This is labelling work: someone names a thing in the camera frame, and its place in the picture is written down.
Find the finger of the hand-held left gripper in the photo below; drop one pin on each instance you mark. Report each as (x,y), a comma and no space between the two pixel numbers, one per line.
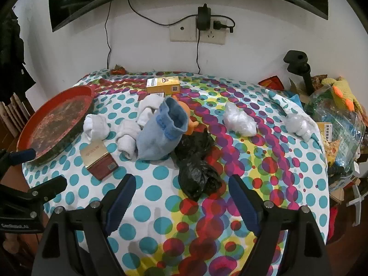
(20,155)
(49,188)

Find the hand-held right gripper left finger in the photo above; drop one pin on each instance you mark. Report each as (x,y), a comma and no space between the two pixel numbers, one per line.
(120,204)

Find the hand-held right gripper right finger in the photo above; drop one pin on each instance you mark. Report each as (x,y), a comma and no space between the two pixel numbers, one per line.
(244,204)

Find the brown cardboard box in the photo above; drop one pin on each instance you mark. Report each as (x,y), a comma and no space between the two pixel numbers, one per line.
(97,161)

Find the black plastic bag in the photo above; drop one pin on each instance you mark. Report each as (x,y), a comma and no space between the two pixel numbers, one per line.
(198,175)
(194,145)

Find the round red tray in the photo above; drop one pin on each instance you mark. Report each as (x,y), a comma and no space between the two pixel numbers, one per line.
(57,115)

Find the light blue sock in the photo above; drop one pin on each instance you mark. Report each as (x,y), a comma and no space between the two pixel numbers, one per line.
(155,138)

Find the white plastic bag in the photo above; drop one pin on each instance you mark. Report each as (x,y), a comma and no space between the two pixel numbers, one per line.
(299,126)
(240,119)

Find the large white sock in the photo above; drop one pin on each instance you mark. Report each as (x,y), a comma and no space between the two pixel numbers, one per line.
(149,105)

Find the orange toy figure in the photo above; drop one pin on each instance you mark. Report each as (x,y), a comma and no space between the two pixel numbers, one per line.
(187,110)

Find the person's left hand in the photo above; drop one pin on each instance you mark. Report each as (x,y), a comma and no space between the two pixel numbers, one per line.
(10,243)

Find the wooden slatted boards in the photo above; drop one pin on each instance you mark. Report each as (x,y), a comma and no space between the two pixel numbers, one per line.
(14,115)

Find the polka dot tablecloth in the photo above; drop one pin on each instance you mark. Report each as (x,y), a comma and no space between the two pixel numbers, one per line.
(172,207)

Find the dark hanging clothes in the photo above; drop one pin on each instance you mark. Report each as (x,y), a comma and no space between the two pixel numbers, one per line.
(11,63)

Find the small yellow box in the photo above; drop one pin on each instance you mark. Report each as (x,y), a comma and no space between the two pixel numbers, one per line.
(325,130)

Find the white plastic cross piece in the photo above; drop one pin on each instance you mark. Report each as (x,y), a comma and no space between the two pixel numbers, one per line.
(358,199)

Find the red packet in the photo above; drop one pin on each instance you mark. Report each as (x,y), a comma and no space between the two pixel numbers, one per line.
(270,82)

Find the clear plastic bag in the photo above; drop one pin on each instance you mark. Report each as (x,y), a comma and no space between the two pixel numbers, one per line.
(336,115)

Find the red snack wrapper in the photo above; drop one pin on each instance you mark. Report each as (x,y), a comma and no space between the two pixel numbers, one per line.
(118,69)

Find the yellow plush duck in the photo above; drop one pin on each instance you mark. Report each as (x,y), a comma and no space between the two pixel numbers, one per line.
(342,92)

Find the black stand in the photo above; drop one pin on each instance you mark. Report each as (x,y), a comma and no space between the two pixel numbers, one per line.
(296,59)

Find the black curved television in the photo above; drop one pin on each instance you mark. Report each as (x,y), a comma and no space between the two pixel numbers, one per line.
(86,0)

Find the white power outlet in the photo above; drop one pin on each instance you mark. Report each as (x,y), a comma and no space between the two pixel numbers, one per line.
(214,37)

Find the black plug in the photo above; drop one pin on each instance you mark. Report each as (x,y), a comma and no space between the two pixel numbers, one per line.
(221,25)

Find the black power adapter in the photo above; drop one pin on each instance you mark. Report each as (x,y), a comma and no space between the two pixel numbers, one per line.
(203,17)

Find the white wall socket plate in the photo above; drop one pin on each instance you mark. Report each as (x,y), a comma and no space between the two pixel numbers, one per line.
(182,33)

